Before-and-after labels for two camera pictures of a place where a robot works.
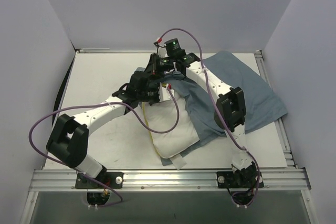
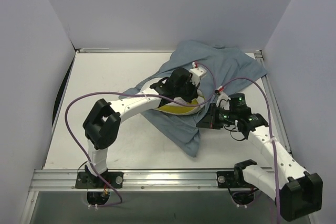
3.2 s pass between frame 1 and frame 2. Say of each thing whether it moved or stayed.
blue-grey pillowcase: moved
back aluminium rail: stayed
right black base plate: stayed
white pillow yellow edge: moved
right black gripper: moved
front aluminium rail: stayed
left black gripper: moved
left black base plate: stayed
